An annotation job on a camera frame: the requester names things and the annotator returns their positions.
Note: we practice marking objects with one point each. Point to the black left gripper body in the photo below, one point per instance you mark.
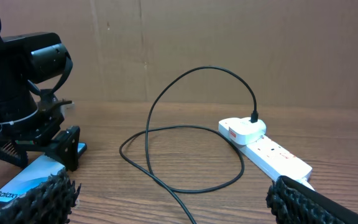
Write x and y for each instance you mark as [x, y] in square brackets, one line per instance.
[39, 128]

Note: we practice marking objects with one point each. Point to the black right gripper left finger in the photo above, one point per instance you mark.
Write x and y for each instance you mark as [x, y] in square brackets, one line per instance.
[51, 202]

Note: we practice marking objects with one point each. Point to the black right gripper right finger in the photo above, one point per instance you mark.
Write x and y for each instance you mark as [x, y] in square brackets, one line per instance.
[293, 203]

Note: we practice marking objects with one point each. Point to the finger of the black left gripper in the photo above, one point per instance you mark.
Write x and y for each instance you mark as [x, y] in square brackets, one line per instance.
[9, 153]
[64, 148]

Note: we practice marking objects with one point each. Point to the blue Samsung Galaxy smartphone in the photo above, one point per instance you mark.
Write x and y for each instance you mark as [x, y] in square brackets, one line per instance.
[32, 176]

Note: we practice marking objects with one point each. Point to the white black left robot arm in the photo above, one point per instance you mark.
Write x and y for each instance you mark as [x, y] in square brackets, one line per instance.
[32, 68]

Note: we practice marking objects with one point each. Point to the white charger plug adapter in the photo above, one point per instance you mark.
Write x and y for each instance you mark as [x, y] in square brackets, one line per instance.
[242, 131]

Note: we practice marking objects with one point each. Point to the white power extension strip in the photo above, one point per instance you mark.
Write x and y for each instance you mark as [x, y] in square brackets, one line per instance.
[272, 158]

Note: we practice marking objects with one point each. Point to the brown cardboard backdrop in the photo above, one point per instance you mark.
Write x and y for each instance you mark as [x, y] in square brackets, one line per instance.
[290, 53]

